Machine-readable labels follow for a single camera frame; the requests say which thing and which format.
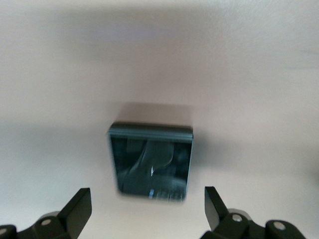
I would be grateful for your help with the black folded flip phone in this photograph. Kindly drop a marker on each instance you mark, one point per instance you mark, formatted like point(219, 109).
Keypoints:
point(149, 161)

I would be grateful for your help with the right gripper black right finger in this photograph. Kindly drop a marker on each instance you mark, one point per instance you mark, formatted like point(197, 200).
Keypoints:
point(219, 216)

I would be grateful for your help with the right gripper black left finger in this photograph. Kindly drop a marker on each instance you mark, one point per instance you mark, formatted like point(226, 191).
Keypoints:
point(72, 214)

